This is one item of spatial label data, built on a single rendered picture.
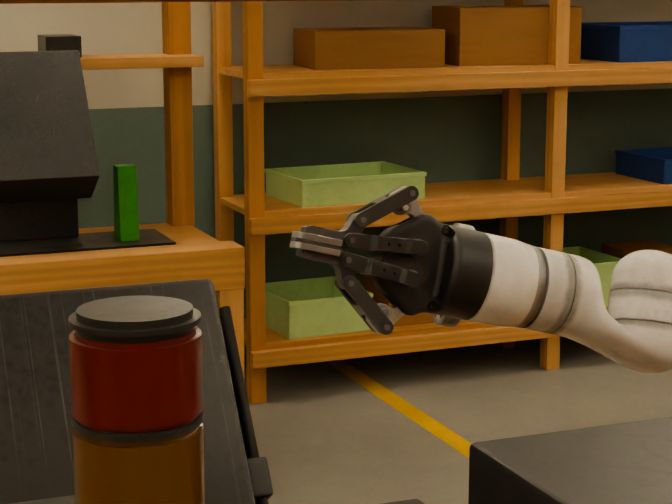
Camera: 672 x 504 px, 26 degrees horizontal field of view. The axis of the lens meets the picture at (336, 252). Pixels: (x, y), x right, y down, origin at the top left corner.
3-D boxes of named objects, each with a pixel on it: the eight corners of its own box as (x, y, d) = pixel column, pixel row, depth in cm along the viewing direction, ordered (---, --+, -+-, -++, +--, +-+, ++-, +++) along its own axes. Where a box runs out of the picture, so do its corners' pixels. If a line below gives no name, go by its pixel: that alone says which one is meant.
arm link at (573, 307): (502, 351, 126) (514, 251, 127) (655, 380, 130) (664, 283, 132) (540, 346, 119) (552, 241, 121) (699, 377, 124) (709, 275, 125)
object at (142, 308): (60, 411, 57) (56, 299, 56) (183, 397, 59) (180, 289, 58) (87, 449, 53) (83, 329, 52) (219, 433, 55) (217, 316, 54)
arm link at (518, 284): (428, 323, 128) (491, 335, 130) (481, 333, 118) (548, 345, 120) (447, 222, 129) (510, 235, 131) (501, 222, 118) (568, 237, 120)
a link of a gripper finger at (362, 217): (410, 195, 121) (354, 236, 120) (398, 177, 121) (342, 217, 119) (422, 195, 118) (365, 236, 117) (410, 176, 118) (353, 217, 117)
